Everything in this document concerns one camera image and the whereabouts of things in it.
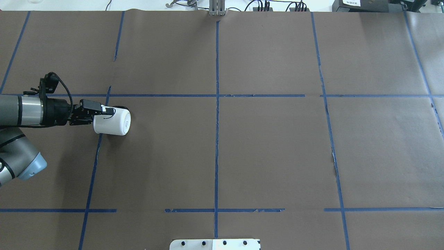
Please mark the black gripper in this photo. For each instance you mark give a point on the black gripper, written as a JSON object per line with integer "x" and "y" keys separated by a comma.
{"x": 56, "y": 111}

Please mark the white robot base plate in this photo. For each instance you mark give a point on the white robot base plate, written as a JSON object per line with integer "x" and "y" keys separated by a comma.
{"x": 215, "y": 244}

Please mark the brown paper table cover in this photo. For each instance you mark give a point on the brown paper table cover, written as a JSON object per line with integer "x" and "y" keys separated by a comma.
{"x": 313, "y": 130}

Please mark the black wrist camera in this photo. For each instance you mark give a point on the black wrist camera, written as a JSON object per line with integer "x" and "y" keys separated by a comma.
{"x": 48, "y": 84}

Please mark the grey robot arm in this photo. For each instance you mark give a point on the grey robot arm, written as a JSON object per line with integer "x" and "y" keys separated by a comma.
{"x": 19, "y": 157}

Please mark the aluminium frame post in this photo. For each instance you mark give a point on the aluminium frame post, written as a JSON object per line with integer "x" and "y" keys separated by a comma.
{"x": 217, "y": 8}

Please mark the white mug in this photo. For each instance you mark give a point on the white mug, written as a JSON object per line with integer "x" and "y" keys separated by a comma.
{"x": 119, "y": 124}

